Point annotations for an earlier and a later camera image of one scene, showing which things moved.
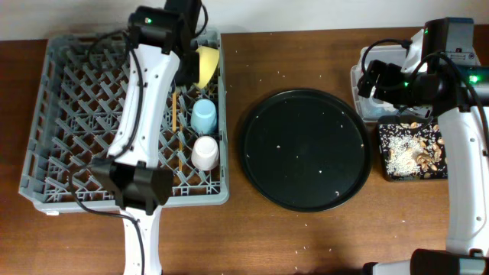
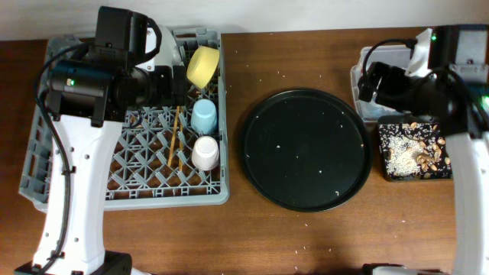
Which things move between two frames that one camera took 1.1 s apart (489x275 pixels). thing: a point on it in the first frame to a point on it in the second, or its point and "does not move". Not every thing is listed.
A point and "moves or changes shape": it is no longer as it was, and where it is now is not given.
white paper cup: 205,153 does not move
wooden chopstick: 174,112 moves or changes shape
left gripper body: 189,70 to 160,94
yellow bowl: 208,58 does not move
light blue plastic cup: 204,115 does not move
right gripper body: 392,86 does not move
